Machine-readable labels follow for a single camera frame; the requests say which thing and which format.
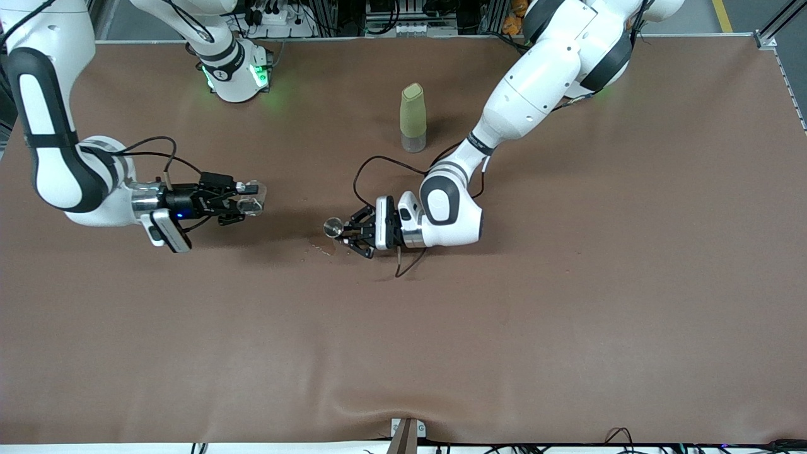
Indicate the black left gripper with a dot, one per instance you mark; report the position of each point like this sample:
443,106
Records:
364,231

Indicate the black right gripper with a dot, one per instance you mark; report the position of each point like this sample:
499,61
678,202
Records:
181,201

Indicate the clear glass measuring cup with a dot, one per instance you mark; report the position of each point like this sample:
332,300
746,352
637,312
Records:
252,205

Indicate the steel double jigger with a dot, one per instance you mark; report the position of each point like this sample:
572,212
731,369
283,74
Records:
333,227

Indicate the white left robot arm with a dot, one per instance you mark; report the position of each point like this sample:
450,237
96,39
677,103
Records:
536,82

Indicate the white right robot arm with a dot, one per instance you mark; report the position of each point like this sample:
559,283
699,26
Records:
63,176

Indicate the brown liquid spill stain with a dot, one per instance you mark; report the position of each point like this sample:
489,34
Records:
323,249

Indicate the olive green bottle clear base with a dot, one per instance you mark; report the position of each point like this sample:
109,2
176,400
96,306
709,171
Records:
413,116

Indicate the brown table mat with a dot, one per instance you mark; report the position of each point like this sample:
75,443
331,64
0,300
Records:
403,353

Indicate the white power strip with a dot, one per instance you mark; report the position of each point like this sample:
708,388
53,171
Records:
277,19

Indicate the white terminal strip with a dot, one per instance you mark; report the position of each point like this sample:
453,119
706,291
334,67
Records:
425,29

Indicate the orange snack bag pile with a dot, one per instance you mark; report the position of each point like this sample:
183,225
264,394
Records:
512,22

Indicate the metal clamp bracket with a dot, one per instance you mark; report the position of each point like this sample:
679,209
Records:
395,429

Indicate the brown camera pole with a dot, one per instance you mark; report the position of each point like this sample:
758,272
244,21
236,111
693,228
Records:
405,441

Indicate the aluminium frame rail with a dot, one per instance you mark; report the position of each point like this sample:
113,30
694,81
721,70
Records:
778,25

